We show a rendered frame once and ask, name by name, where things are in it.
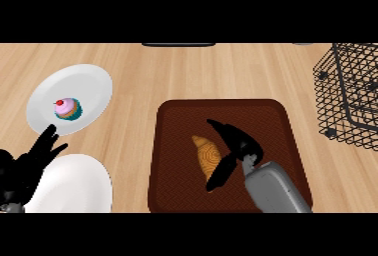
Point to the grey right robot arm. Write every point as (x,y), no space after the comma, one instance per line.
(274,191)

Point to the white plate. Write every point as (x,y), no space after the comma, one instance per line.
(74,90)

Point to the pink frosted cupcake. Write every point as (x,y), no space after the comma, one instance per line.
(66,108)

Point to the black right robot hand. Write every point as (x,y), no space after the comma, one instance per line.
(237,140)

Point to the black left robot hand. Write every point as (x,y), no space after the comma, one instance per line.
(23,168)

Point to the golden croissant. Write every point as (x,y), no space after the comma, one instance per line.
(206,156)

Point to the dark flat appliance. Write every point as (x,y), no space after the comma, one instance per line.
(177,44)

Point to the dark brown tray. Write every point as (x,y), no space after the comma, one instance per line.
(186,160)

